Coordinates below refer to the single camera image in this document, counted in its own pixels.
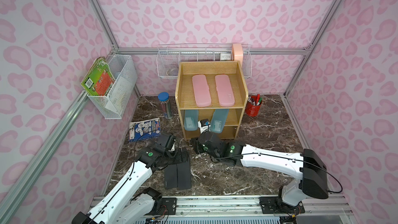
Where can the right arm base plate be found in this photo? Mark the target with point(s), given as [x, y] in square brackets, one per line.
[274, 205]

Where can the green red book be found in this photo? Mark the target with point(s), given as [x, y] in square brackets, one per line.
[99, 80]

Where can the pink pencil case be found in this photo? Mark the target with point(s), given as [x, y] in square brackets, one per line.
[224, 90]
[201, 90]

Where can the white paper in basket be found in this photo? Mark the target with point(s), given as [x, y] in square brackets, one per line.
[119, 95]

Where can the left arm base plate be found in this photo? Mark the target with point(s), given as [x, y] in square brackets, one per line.
[165, 204]

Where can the pink tape roll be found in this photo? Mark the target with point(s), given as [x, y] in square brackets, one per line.
[237, 53]

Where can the white mesh side basket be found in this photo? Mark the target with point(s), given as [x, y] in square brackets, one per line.
[120, 65]

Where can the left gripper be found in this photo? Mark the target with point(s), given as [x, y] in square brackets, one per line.
[175, 164]

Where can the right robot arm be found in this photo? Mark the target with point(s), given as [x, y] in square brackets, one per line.
[309, 173]

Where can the red pen cup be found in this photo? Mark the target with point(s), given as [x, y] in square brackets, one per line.
[253, 105]

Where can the teal pencil case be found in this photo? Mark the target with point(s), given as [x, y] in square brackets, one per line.
[218, 120]
[191, 120]

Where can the blue comic book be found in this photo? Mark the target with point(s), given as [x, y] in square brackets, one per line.
[146, 129]

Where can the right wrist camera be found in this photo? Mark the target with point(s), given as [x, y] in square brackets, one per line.
[203, 125]

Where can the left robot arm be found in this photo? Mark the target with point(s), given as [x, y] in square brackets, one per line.
[122, 205]

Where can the black pencil case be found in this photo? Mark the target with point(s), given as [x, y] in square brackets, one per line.
[184, 171]
[171, 177]

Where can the aluminium front rail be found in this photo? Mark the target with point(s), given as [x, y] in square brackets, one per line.
[252, 210]

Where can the blue-lid pencil tube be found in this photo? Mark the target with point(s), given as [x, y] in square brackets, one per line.
[164, 99]

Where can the wooden three-tier shelf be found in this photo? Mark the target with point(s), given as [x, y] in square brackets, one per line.
[184, 95]

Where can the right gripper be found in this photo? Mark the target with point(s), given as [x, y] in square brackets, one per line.
[207, 138]

